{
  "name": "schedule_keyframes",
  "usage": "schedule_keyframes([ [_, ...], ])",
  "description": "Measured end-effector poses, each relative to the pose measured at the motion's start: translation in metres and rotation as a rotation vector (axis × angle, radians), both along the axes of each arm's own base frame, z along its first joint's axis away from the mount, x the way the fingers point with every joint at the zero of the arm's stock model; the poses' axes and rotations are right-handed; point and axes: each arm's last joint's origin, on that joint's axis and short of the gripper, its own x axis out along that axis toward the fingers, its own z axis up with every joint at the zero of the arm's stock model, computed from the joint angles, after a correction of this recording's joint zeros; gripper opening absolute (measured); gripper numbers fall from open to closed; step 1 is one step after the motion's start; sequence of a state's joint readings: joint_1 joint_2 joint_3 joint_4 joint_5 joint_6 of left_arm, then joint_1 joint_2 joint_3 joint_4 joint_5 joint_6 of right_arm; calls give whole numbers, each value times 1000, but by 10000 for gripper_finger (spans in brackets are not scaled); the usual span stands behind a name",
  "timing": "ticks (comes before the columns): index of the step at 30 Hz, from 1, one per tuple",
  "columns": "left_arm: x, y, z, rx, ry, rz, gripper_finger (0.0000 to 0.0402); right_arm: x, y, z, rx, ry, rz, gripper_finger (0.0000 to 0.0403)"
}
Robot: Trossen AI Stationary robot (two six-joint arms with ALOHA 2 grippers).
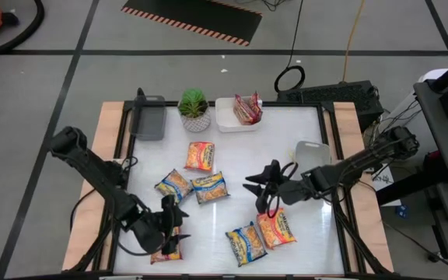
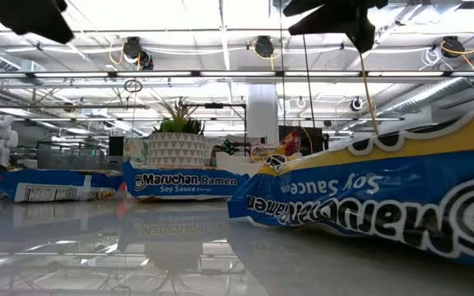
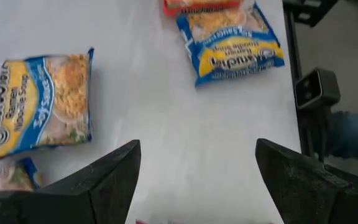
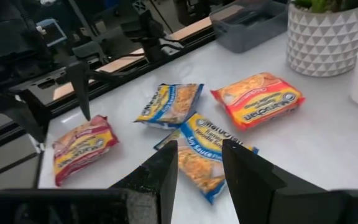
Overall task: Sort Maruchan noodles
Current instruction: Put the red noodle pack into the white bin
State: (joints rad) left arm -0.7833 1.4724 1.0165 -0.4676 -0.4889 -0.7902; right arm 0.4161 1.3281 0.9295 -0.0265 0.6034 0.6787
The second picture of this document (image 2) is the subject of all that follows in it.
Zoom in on white robot figure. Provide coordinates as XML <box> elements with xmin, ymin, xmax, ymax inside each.
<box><xmin>0</xmin><ymin>114</ymin><xmax>19</xmax><ymax>168</ymax></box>

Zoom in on white building column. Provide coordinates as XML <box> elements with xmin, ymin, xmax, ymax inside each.
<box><xmin>247</xmin><ymin>84</ymin><xmax>280</xmax><ymax>145</ymax></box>

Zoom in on black hanging cable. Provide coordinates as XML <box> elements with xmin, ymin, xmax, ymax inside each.
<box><xmin>301</xmin><ymin>35</ymin><xmax>318</xmax><ymax>129</ymax></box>

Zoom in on yellow hanging cable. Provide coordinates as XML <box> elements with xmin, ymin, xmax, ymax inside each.
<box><xmin>358</xmin><ymin>52</ymin><xmax>381</xmax><ymax>136</ymax></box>

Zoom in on black monitor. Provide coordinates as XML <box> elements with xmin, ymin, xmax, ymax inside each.
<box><xmin>278</xmin><ymin>125</ymin><xmax>325</xmax><ymax>157</ymax></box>

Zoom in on green plant in patterned pot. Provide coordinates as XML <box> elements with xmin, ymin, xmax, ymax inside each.
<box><xmin>148</xmin><ymin>97</ymin><xmax>207</xmax><ymax>169</ymax></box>

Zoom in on dark grey plastic bin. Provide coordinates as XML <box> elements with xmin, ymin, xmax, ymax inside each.
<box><xmin>35</xmin><ymin>141</ymin><xmax>123</xmax><ymax>172</ymax></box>

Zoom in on white plastic bin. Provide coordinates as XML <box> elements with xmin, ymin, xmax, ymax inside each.
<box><xmin>215</xmin><ymin>150</ymin><xmax>279</xmax><ymax>177</ymax></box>

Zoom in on black ceiling cable reel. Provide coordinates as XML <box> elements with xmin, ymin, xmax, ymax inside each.
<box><xmin>122</xmin><ymin>35</ymin><xmax>144</xmax><ymax>61</ymax></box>
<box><xmin>254</xmin><ymin>35</ymin><xmax>275</xmax><ymax>58</ymax></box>
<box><xmin>441</xmin><ymin>35</ymin><xmax>465</xmax><ymax>58</ymax></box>

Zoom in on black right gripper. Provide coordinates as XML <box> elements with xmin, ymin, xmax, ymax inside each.
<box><xmin>282</xmin><ymin>0</ymin><xmax>388</xmax><ymax>54</ymax></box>

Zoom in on long horizontal light bar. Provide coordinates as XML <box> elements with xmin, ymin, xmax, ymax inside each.
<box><xmin>0</xmin><ymin>69</ymin><xmax>474</xmax><ymax>80</ymax></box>

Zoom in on soy sauce Maruchan noodle pack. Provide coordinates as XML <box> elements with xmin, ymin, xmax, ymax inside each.
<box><xmin>122</xmin><ymin>160</ymin><xmax>251</xmax><ymax>201</ymax></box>
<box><xmin>226</xmin><ymin>104</ymin><xmax>474</xmax><ymax>268</ymax></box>
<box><xmin>0</xmin><ymin>167</ymin><xmax>125</xmax><ymax>203</ymax></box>

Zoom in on white leaf-print box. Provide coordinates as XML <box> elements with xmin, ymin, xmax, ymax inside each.
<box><xmin>123</xmin><ymin>137</ymin><xmax>151</xmax><ymax>168</ymax></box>

